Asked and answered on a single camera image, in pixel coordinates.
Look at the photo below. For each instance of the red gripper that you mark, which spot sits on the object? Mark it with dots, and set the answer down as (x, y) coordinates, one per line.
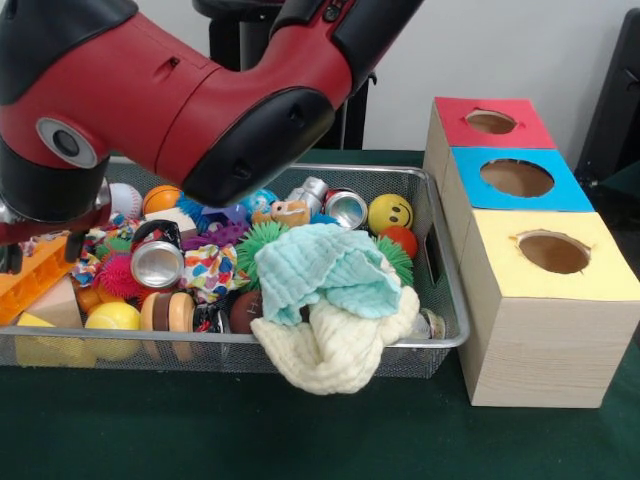
(35, 232)

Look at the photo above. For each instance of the orange toy brick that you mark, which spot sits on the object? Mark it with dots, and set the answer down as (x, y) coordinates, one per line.
(35, 285)

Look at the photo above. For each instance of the large wooden block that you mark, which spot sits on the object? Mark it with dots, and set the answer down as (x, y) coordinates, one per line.
(55, 303)

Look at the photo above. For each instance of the mint green cloth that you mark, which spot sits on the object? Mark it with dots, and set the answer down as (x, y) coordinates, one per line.
(320, 265)

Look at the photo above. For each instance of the cream knitted cloth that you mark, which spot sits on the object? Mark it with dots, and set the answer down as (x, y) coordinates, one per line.
(340, 345)

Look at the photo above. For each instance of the red robot arm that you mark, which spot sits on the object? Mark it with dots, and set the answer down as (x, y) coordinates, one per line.
(200, 90)

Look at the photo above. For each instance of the clear mesh bin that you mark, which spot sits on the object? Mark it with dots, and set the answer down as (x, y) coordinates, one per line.
(100, 362)

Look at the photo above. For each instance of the wooden box with three holes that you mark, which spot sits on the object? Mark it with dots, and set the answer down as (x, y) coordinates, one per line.
(540, 350)

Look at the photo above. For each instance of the pink spiky ball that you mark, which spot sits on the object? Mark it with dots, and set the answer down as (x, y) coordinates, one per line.
(120, 277)

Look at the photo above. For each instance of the yellow foam wedge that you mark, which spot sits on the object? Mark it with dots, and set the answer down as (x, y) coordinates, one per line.
(35, 340)

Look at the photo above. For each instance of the white baseball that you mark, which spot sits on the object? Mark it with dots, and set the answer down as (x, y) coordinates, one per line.
(127, 200)

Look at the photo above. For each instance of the yellow tennis ball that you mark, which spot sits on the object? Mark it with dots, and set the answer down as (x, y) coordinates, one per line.
(114, 325)

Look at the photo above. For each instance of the shiny silver can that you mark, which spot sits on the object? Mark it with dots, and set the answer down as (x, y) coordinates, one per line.
(157, 265)

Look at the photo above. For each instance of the small orange basketball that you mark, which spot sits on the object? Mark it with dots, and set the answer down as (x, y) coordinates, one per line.
(162, 198)

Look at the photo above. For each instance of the plain wooden cube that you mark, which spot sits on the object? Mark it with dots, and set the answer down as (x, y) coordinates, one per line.
(175, 220)

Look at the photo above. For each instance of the small blue spiky ball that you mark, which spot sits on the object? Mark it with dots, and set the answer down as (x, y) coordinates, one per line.
(190, 208)

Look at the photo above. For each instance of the colourful patterned cloth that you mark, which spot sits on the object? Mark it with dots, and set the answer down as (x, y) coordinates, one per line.
(210, 272)

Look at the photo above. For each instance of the brown toy football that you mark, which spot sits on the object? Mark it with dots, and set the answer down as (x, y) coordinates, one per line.
(245, 312)

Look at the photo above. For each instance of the green furry googly-eyed toy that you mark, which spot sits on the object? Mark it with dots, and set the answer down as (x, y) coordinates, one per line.
(258, 245)

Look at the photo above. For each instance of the brown teddy bear toy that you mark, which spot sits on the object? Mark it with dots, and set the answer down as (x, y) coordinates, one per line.
(285, 212)

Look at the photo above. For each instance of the red-rimmed silver can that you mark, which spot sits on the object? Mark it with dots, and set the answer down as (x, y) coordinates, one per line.
(347, 210)

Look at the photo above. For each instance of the yellow smiley ball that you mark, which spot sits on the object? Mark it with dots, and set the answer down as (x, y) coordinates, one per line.
(390, 213)

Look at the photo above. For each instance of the green spiky ball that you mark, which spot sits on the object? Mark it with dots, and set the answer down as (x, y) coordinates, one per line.
(397, 258)

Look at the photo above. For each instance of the small red ball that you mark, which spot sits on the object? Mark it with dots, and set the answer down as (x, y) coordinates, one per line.
(403, 241)

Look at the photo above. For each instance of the black monitor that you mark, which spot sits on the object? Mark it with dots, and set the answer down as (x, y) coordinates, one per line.
(620, 110)

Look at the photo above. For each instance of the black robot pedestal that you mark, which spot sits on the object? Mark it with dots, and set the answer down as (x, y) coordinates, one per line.
(225, 40)

